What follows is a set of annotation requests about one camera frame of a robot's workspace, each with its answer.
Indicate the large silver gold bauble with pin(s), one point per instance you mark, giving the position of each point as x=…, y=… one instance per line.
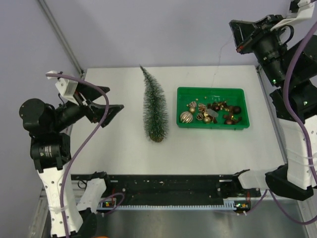
x=186, y=117

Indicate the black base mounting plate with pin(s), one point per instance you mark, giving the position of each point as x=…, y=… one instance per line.
x=172, y=199

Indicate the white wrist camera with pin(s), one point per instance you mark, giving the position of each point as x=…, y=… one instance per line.
x=65, y=86
x=299, y=11

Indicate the left aluminium frame post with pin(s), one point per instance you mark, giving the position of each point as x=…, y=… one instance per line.
x=60, y=35

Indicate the green plastic tray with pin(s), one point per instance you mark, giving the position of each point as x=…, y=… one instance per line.
x=219, y=102

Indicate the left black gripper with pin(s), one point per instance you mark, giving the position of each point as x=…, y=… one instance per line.
x=94, y=113

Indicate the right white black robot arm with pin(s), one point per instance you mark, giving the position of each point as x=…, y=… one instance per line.
x=289, y=70

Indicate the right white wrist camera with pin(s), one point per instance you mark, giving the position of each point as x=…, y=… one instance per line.
x=299, y=11

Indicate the dark red bauble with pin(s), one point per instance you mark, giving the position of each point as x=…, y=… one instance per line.
x=237, y=109

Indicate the small green christmas tree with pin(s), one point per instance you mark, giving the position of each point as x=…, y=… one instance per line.
x=155, y=113

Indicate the small gold bauble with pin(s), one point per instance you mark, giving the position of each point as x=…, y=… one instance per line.
x=207, y=120

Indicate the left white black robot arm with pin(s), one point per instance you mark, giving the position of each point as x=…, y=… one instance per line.
x=50, y=152

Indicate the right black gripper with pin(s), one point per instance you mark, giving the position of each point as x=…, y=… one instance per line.
x=242, y=32

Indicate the grey slotted cable duct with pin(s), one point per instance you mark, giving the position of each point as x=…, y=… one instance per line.
x=227, y=205

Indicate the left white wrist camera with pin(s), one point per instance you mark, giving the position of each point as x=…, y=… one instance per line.
x=65, y=86

